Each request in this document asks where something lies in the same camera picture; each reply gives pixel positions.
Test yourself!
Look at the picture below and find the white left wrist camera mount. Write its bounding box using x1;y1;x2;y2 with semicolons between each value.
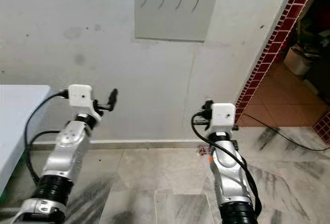
68;84;101;122

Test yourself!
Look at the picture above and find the beige storage bin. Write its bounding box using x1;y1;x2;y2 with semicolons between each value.
284;46;315;76

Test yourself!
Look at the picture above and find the black floor cable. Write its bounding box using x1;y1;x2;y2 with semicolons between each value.
237;118;330;152

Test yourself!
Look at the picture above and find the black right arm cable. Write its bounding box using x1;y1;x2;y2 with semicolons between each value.
191;112;262;217

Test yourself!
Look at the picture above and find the grey wall panel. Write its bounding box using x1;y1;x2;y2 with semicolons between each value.
134;0;223;43

